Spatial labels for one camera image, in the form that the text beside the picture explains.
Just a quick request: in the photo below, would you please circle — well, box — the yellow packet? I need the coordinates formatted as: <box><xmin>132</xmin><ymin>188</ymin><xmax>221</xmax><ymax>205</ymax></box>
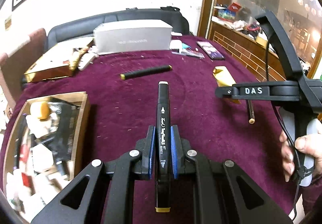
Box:
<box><xmin>212</xmin><ymin>65</ymin><xmax>241</xmax><ymax>105</ymax></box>

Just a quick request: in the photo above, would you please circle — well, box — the dark pencil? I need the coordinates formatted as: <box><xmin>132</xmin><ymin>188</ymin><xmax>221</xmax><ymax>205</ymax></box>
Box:
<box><xmin>246</xmin><ymin>100</ymin><xmax>255</xmax><ymax>124</ymax></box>

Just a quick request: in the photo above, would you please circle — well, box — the black marker pen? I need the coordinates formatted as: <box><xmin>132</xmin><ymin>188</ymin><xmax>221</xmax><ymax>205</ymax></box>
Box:
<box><xmin>155</xmin><ymin>81</ymin><xmax>172</xmax><ymax>213</ymax></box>

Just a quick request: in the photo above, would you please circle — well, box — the black yellow-capped marker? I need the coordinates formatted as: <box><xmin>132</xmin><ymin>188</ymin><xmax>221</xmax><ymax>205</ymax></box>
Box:
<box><xmin>120</xmin><ymin>65</ymin><xmax>172</xmax><ymax>81</ymax></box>

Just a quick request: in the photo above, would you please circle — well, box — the yellow round jar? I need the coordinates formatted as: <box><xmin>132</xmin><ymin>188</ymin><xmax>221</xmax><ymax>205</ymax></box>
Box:
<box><xmin>30</xmin><ymin>101</ymin><xmax>51</xmax><ymax>120</ymax></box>

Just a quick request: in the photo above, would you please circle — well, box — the person's right hand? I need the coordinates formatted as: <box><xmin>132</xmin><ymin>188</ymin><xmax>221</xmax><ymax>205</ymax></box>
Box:
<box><xmin>279</xmin><ymin>131</ymin><xmax>322</xmax><ymax>182</ymax></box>

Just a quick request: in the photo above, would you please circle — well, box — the black smartphone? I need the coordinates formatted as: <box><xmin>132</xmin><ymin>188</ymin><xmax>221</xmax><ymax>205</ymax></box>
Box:
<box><xmin>196</xmin><ymin>41</ymin><xmax>225</xmax><ymax>60</ymax></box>

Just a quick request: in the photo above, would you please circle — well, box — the wooden cabinet counter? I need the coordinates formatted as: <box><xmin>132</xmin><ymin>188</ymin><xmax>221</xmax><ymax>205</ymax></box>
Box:
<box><xmin>197</xmin><ymin>0</ymin><xmax>322</xmax><ymax>83</ymax></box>

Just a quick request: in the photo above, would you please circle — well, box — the clear plastic packet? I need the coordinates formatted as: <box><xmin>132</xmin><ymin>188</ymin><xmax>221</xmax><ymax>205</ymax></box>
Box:
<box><xmin>170</xmin><ymin>43</ymin><xmax>205</xmax><ymax>59</ymax></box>

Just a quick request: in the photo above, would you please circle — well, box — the maroon velvet tablecloth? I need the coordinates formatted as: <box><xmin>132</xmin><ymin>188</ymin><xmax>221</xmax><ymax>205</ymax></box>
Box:
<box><xmin>15</xmin><ymin>51</ymin><xmax>295</xmax><ymax>213</ymax></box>

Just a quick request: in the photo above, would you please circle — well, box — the white small box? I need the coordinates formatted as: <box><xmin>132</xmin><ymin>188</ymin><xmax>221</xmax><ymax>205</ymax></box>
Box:
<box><xmin>169</xmin><ymin>40</ymin><xmax>182</xmax><ymax>53</ymax></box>

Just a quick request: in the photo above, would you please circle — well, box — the grey shoe box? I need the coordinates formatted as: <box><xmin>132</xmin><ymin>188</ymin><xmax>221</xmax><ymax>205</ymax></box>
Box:
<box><xmin>93</xmin><ymin>19</ymin><xmax>173</xmax><ymax>55</ymax></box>

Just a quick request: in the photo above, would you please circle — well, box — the brown cardboard box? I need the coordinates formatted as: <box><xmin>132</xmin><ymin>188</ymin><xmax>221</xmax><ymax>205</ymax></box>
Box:
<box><xmin>1</xmin><ymin>91</ymin><xmax>90</xmax><ymax>223</ymax></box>

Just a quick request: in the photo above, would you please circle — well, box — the white remote control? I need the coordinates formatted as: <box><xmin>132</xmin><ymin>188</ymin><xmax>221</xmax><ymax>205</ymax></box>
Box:
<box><xmin>78</xmin><ymin>53</ymin><xmax>97</xmax><ymax>71</ymax></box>

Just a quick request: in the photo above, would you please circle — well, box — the gold gift box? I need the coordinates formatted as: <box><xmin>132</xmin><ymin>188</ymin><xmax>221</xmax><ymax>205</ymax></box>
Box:
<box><xmin>24</xmin><ymin>37</ymin><xmax>94</xmax><ymax>83</ymax></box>

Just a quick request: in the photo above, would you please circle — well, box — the black leather sofa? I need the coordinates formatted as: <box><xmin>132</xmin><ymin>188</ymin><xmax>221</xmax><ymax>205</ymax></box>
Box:
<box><xmin>44</xmin><ymin>6</ymin><xmax>190</xmax><ymax>52</ymax></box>

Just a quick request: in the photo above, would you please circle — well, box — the brown armchair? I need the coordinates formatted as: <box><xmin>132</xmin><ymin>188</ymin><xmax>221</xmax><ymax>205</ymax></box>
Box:
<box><xmin>1</xmin><ymin>28</ymin><xmax>47</xmax><ymax>109</ymax></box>

